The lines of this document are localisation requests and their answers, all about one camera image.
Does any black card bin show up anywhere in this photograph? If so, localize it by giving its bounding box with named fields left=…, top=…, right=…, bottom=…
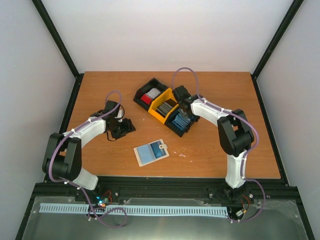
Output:
left=164, top=107, right=200, bottom=137
left=133, top=78, right=168, bottom=111

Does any blue credit card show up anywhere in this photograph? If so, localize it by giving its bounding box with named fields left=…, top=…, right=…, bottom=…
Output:
left=137, top=144, right=156, bottom=165
left=150, top=141, right=166, bottom=159

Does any beige card holder wallet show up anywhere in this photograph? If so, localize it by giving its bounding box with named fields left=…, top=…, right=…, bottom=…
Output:
left=133, top=139, right=170, bottom=167

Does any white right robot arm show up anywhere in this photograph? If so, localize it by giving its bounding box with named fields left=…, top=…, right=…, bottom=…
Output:
left=172, top=85, right=255, bottom=189

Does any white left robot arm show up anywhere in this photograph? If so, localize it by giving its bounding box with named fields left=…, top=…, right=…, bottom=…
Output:
left=42, top=100, right=136, bottom=202

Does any yellow middle card bin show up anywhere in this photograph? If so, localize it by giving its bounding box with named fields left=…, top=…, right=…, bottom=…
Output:
left=144, top=88, right=178, bottom=124

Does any grey card stack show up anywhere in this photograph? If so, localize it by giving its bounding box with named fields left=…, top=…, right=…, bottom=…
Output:
left=156, top=99, right=177, bottom=118

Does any red and white card stack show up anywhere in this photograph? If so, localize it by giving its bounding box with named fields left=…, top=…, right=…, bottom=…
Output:
left=140, top=88, right=161, bottom=105

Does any blue card stack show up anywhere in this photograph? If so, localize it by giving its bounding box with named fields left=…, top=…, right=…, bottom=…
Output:
left=170, top=111, right=191, bottom=132

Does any metal front plate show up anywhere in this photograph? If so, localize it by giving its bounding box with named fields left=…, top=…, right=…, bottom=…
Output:
left=21, top=197, right=311, bottom=240

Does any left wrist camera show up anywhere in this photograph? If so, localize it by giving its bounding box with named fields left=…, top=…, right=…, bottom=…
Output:
left=115, top=109, right=125, bottom=120

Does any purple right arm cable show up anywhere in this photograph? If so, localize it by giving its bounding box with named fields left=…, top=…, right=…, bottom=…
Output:
left=171, top=67, right=266, bottom=223

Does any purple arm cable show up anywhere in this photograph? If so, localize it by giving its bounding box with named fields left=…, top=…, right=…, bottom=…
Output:
left=171, top=67, right=266, bottom=223
left=47, top=90, right=128, bottom=229

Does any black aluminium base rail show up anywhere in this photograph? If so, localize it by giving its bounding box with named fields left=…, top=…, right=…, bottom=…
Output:
left=32, top=174, right=300, bottom=208

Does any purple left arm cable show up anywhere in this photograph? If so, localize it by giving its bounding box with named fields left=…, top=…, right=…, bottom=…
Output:
left=47, top=90, right=128, bottom=229

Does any light blue cable duct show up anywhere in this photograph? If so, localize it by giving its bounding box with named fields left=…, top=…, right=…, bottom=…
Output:
left=38, top=203, right=228, bottom=218

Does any black right frame post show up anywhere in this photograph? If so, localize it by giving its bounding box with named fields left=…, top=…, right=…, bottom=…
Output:
left=251, top=0, right=304, bottom=81

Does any black frame post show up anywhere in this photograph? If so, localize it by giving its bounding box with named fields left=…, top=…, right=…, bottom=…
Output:
left=32, top=0, right=80, bottom=79
left=251, top=0, right=304, bottom=81

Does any black left frame post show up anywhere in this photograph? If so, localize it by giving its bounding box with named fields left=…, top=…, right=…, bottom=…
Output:
left=32, top=0, right=80, bottom=79

